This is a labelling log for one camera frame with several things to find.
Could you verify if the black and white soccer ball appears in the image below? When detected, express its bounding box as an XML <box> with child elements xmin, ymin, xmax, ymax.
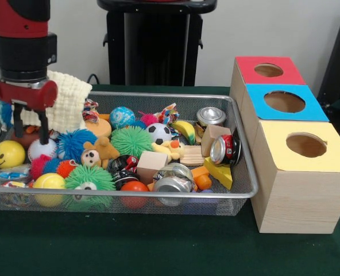
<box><xmin>146</xmin><ymin>122</ymin><xmax>174</xmax><ymax>145</ymax></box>

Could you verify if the cream yellow cloth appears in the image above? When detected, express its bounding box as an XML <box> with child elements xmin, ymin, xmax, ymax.
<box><xmin>20</xmin><ymin>70</ymin><xmax>94</xmax><ymax>134</ymax></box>

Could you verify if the yellow wedge block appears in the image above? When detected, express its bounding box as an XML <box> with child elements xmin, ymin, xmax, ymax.
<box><xmin>203</xmin><ymin>156</ymin><xmax>234</xmax><ymax>191</ymax></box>

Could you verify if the crushed silver can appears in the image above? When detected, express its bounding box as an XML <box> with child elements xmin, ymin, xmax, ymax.
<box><xmin>152</xmin><ymin>162</ymin><xmax>196</xmax><ymax>206</ymax></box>

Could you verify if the brown teddy bear toy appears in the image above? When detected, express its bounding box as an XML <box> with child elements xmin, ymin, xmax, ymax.
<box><xmin>80</xmin><ymin>136</ymin><xmax>121</xmax><ymax>169</ymax></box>

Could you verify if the blue spiky ball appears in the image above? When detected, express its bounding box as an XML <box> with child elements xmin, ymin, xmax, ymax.
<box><xmin>57</xmin><ymin>129</ymin><xmax>99</xmax><ymax>163</ymax></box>

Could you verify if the wooden box with three holes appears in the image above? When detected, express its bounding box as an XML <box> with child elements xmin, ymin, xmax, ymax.
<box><xmin>230</xmin><ymin>56</ymin><xmax>340</xmax><ymax>235</ymax></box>

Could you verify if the black cable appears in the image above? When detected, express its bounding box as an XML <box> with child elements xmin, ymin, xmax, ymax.
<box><xmin>86</xmin><ymin>73</ymin><xmax>101</xmax><ymax>86</ymax></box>

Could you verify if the clear mesh bin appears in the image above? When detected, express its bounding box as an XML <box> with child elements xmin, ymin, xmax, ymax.
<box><xmin>0</xmin><ymin>89</ymin><xmax>260</xmax><ymax>216</ymax></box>

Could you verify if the white baseball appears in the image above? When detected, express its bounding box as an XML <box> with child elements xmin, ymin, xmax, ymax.
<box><xmin>28</xmin><ymin>137</ymin><xmax>59</xmax><ymax>163</ymax></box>

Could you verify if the plain yellow ball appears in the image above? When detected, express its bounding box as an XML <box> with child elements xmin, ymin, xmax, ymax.
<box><xmin>32</xmin><ymin>172</ymin><xmax>67</xmax><ymax>208</ymax></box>

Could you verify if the dark green table cloth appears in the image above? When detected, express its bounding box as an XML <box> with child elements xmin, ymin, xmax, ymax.
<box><xmin>0</xmin><ymin>83</ymin><xmax>340</xmax><ymax>276</ymax></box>

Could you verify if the yellow smiley face ball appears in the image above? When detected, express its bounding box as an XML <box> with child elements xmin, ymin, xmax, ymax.
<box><xmin>0</xmin><ymin>140</ymin><xmax>26</xmax><ymax>170</ymax></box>

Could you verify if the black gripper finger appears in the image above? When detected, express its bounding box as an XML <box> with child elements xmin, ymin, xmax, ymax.
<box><xmin>37</xmin><ymin>109</ymin><xmax>51</xmax><ymax>145</ymax></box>
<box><xmin>13</xmin><ymin>103</ymin><xmax>25</xmax><ymax>139</ymax></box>

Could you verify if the orange red ball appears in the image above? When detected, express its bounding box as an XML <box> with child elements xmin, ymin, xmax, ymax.
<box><xmin>119</xmin><ymin>181</ymin><xmax>150</xmax><ymax>209</ymax></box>

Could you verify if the crumpled clear plastic bottle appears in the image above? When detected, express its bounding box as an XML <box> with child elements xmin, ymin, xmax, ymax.
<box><xmin>0</xmin><ymin>163</ymin><xmax>32</xmax><ymax>183</ymax></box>

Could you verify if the green spiky ball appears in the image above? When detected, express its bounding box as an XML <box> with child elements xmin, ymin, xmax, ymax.
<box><xmin>63</xmin><ymin>165</ymin><xmax>117</xmax><ymax>192</ymax></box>
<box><xmin>111</xmin><ymin>126</ymin><xmax>155</xmax><ymax>159</ymax></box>

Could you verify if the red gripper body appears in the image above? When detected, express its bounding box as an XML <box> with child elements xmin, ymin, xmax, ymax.
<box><xmin>0</xmin><ymin>79</ymin><xmax>59</xmax><ymax>112</ymax></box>

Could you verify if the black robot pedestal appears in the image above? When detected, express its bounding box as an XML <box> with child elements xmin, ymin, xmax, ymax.
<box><xmin>97</xmin><ymin>0</ymin><xmax>218</xmax><ymax>87</ymax></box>

